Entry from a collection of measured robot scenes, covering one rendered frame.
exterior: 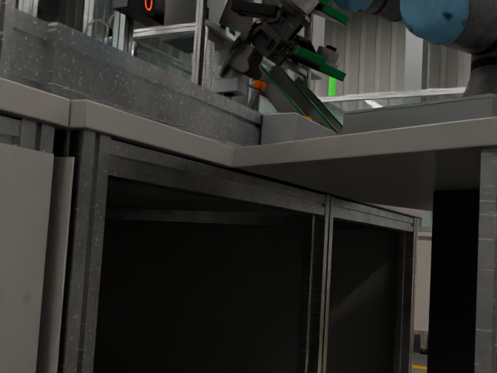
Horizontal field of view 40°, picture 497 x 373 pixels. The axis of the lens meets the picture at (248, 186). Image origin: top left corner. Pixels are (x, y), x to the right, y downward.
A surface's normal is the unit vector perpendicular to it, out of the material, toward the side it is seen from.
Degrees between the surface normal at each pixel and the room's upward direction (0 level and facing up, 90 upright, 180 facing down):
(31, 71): 90
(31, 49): 90
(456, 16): 129
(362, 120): 90
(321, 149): 90
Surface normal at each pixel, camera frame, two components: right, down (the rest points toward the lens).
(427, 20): -0.85, 0.01
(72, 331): 0.89, 0.01
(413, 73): -0.51, -0.11
